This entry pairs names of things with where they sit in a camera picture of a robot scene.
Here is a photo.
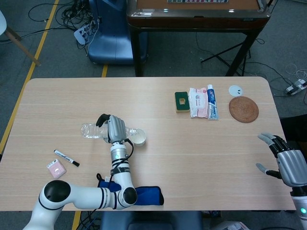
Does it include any white round table grommet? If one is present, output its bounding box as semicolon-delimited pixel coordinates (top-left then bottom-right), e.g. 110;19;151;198
228;85;243;97

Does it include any white power strip with plugs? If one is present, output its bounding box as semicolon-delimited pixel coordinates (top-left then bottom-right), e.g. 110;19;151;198
73;25;96;45

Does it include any brown woven round coaster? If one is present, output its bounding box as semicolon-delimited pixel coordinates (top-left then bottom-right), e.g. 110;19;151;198
228;96;260;124

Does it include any green and yellow sponge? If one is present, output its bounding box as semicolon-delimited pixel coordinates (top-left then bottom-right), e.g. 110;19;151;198
174;91;191;114

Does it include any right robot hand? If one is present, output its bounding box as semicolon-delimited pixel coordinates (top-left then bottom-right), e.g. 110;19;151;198
255;132;307;187

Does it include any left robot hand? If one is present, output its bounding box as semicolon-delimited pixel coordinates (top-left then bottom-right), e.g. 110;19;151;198
95;114;127;144

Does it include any dark wood mahjong table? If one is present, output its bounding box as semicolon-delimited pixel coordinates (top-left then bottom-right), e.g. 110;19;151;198
126;0;279;77

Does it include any clear plastic bottle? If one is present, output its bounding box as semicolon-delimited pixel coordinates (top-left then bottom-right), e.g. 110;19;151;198
80;122;144;140

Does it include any small pink tissue pack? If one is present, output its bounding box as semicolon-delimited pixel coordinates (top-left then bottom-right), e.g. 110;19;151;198
46;159;67;179

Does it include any blue and white toothpaste tube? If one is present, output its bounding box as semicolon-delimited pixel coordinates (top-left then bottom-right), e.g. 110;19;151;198
206;84;220;120

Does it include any black object beside table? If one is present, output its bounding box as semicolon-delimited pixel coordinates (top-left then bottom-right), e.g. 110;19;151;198
279;115;307;144

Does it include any grey floor power strip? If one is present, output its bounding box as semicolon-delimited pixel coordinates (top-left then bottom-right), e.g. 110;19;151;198
284;80;307;96

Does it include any black and white marker pen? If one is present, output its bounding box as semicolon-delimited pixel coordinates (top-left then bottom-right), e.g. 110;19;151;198
53;149;81;167

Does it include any white paper cup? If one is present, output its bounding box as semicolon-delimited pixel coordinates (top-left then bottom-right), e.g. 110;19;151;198
131;129;147;147

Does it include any pink wet wipes pack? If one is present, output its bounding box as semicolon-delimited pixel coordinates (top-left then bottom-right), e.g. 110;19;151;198
188;87;209;119

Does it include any blue cloth with black trim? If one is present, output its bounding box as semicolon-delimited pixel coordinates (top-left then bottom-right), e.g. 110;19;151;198
96;172;165;206

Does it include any white coiled floor cable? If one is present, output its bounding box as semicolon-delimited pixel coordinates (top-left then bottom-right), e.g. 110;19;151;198
285;63;307;80

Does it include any black floor cable tangle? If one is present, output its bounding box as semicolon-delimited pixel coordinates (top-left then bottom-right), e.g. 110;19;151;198
28;0;96;32

